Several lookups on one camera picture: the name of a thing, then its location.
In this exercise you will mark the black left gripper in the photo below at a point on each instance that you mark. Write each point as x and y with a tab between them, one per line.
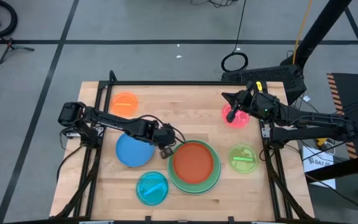
165	135

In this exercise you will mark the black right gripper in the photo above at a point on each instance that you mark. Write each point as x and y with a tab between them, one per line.
232	113

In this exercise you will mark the pink transparent plastic plate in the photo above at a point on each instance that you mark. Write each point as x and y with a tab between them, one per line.
241	121

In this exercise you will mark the red opaque plastic plate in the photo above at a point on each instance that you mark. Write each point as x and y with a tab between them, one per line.
193	163

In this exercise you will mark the green opaque plastic plate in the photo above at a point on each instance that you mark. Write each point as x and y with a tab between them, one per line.
217	163

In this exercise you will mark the blue opaque plastic plate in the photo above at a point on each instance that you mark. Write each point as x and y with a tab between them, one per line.
134	152

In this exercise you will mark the orange transparent plastic plate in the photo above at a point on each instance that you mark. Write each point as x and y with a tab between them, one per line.
120	110

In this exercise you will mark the teal transparent plastic plate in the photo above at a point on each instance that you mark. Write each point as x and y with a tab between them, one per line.
145	196

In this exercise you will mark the lime transparent plastic plate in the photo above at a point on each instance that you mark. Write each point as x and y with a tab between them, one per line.
242	166

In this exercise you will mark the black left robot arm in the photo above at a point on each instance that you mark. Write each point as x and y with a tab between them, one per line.
117	121

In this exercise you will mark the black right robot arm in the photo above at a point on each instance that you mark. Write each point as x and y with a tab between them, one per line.
306	133

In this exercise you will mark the small white tag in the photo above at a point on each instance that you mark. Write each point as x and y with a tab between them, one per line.
306	99

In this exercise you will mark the yellow plug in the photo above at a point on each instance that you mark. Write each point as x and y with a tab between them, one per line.
321	141

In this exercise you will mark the white paper sign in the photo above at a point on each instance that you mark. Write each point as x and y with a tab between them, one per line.
314	157

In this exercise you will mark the black stand pole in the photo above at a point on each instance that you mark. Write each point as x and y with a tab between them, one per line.
319	28

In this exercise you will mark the black hazard-striped platform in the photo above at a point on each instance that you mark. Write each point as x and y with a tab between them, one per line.
356	90

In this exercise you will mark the black stand beam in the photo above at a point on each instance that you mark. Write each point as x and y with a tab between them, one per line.
340	168

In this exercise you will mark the small black tripod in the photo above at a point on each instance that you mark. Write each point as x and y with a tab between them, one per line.
10	46

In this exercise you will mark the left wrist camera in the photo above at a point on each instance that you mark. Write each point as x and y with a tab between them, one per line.
166	152

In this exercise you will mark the black metal table frame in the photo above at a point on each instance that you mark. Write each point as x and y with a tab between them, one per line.
182	83

